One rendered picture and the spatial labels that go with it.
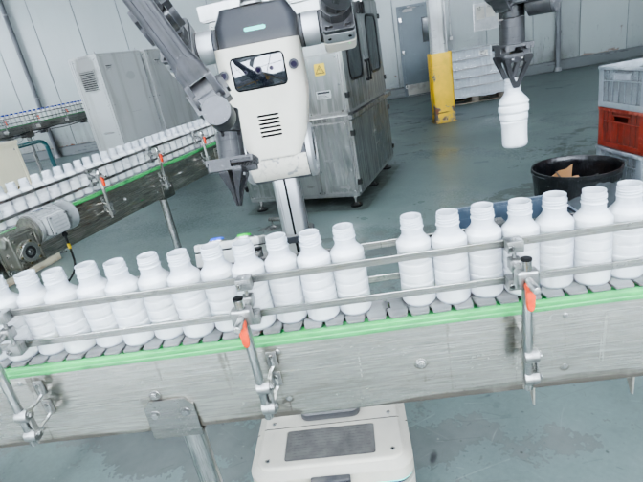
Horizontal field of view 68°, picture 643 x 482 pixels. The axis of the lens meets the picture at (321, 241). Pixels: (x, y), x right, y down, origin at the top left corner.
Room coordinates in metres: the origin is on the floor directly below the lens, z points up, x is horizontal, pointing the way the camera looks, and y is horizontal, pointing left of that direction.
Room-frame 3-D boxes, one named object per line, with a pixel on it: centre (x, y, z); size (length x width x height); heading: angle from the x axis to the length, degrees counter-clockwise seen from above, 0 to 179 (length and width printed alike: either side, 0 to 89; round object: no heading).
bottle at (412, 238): (0.76, -0.16, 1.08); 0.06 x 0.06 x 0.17
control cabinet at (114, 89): (6.78, 2.32, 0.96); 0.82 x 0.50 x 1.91; 156
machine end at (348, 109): (5.28, -0.20, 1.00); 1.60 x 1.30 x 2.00; 156
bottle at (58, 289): (0.82, 0.49, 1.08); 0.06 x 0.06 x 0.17
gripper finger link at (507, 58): (1.17, -0.53, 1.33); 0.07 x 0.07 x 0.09; 87
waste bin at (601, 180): (2.48, -1.44, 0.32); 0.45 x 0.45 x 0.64
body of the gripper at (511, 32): (1.18, -0.53, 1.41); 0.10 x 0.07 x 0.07; 177
